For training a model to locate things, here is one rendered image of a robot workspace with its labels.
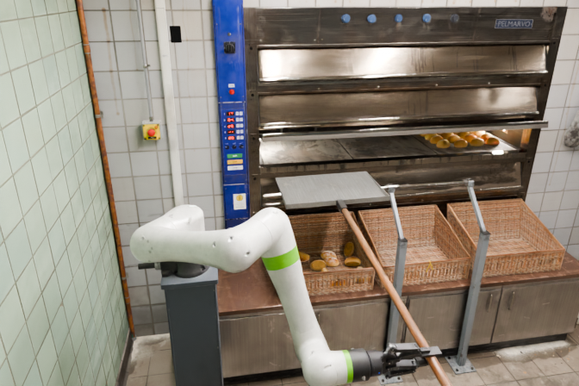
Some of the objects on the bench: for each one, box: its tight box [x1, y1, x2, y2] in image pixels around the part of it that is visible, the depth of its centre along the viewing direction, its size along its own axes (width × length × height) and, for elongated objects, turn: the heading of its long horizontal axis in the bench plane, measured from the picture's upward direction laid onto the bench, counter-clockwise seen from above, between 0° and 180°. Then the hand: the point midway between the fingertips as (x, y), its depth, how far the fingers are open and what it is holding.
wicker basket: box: [447, 198, 565, 277], centre depth 290 cm, size 49×56×28 cm
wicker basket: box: [278, 211, 375, 298], centre depth 271 cm, size 49×56×28 cm
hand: (428, 356), depth 140 cm, fingers closed on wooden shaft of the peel, 3 cm apart
